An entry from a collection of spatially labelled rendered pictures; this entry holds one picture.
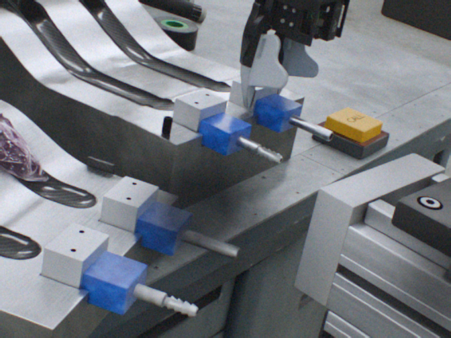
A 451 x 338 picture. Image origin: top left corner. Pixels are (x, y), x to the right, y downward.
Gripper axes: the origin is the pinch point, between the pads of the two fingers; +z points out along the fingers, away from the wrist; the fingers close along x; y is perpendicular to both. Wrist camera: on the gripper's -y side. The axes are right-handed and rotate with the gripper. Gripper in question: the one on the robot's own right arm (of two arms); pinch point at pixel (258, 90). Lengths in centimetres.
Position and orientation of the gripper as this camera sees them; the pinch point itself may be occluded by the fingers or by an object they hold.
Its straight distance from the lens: 107.1
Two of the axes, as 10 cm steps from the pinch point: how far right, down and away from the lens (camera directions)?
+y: 7.9, 3.9, -4.7
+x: 5.9, -2.6, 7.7
